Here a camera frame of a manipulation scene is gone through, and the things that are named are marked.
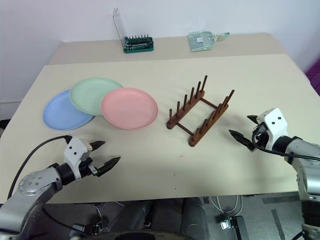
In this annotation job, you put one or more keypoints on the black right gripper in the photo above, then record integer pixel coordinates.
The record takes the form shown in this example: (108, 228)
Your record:
(260, 135)

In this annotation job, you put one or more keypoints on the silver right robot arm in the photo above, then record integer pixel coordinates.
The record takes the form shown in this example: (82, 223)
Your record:
(303, 162)

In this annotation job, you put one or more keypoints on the purple object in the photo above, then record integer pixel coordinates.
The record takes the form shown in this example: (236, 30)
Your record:
(313, 76)

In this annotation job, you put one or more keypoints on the green plate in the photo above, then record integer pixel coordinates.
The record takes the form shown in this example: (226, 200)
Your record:
(92, 93)

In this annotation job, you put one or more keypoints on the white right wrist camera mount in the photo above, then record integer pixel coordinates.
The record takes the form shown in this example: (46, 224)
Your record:
(273, 125)

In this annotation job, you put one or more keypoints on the green packaged dustpan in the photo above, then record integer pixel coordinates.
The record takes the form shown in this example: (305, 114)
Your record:
(203, 40)

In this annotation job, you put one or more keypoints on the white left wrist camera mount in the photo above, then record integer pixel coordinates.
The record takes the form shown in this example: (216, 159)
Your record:
(74, 151)

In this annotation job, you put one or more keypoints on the green screwdriver bit set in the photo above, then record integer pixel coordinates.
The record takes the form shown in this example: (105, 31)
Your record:
(136, 41)

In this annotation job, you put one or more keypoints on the blue plate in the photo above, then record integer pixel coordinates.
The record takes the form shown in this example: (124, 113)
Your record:
(62, 112)

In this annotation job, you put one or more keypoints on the brown wooden dish rack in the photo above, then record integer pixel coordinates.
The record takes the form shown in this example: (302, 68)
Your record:
(197, 112)

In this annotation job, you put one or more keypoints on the pink plate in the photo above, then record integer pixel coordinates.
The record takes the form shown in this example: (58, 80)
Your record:
(129, 108)

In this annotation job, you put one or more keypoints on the black floor box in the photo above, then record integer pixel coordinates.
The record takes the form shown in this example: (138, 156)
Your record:
(231, 223)

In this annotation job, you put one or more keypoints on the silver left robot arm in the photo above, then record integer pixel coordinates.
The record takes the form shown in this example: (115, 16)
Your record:
(32, 186)

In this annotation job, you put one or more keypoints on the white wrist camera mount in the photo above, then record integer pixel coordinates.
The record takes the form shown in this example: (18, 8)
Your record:
(74, 151)
(273, 125)

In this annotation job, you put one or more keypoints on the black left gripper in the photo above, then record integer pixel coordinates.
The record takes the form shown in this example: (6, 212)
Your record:
(88, 167)

